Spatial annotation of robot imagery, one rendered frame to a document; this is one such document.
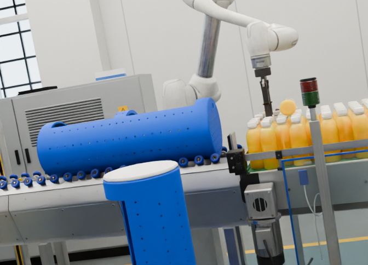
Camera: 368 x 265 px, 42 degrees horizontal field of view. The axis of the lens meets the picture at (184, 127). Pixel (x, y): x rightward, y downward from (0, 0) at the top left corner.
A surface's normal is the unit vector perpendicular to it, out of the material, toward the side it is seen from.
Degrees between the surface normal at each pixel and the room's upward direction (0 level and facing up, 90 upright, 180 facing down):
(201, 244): 90
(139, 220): 90
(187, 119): 63
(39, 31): 90
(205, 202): 110
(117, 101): 90
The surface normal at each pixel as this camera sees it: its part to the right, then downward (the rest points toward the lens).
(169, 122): -0.30, -0.33
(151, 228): 0.11, 0.07
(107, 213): -0.18, 0.46
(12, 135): -0.14, 0.11
